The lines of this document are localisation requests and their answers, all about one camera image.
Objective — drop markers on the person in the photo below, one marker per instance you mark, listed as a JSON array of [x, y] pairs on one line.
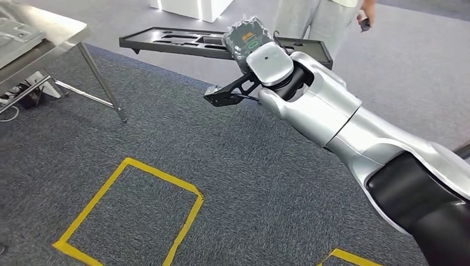
[[323, 22]]

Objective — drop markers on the white display plinth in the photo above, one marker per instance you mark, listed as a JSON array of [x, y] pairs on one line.
[[183, 9]]

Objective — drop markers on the grey stamped metal plate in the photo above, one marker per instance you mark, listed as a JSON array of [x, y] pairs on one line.
[[18, 36]]

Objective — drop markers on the black plastic panel part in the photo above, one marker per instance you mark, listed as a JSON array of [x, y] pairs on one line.
[[154, 42]]

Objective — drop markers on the person's hand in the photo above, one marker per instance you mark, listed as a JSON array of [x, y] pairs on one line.
[[367, 11]]

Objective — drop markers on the stainless steel workbench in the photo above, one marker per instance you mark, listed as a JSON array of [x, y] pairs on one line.
[[55, 29]]

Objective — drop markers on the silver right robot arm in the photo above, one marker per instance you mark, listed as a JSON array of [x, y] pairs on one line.
[[330, 110]]

